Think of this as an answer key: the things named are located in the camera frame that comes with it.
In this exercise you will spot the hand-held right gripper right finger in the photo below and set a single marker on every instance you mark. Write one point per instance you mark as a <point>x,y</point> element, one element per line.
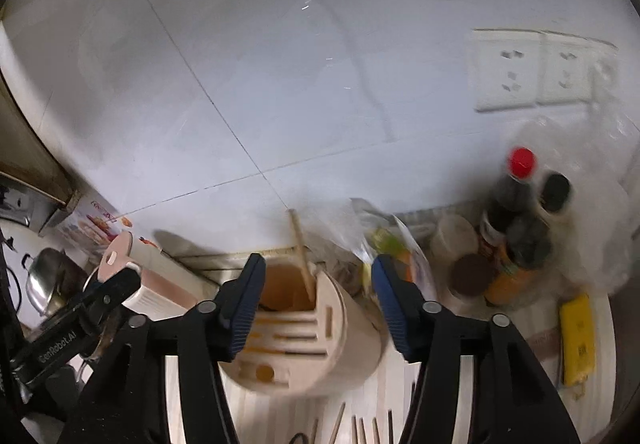
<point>395,304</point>

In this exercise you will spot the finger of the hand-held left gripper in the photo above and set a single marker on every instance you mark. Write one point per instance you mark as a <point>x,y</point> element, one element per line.
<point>112,291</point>

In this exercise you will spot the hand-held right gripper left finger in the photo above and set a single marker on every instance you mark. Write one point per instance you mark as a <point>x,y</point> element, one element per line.
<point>245,304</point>

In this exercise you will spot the beige utensil holder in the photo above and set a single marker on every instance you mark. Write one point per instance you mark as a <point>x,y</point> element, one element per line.
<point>350,334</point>

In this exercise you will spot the black chopstick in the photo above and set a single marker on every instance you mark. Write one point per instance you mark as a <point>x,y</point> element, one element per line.
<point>412,404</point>
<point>390,429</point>

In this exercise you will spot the dark brown chopstick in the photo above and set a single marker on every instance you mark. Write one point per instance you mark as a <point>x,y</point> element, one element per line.
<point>354,430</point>

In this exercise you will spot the pink and white kettle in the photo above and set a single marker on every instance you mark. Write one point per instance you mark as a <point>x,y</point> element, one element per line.
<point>160,284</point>

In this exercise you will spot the orange and white snack bag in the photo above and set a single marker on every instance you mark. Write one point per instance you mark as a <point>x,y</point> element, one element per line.
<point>395,239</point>

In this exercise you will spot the metal cooking pot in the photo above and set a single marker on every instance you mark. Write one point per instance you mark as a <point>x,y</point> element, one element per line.
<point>47,279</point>

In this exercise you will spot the colourful printed box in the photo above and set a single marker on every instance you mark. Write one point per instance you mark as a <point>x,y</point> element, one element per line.
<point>90,224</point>

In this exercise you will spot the brown lid jar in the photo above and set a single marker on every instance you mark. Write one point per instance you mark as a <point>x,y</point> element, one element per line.
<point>470,274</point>

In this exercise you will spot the white plastic cup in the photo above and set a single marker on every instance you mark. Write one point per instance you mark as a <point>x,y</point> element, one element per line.
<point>452,234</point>

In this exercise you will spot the dark cap orange label bottle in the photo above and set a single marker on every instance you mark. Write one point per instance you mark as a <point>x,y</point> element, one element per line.
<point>520,264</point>

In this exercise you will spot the brown paper tag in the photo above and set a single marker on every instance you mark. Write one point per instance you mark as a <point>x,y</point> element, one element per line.
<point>542,339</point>

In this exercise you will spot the red cap soy sauce bottle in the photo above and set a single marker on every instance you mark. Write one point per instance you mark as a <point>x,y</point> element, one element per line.
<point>510,199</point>

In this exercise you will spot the brown range hood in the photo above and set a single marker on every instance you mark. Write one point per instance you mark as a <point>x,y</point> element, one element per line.
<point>25,149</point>

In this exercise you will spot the yellow flat packet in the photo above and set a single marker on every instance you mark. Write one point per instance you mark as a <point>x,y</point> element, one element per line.
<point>577,339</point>

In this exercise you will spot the black cap white bottle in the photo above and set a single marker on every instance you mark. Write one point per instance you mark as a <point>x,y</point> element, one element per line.
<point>554,191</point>

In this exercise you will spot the large clear plastic bag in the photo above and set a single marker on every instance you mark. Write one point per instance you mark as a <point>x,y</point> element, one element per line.
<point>600,224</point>

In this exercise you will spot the white wall socket with plug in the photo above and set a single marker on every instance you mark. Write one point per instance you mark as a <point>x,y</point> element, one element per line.
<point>605,74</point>

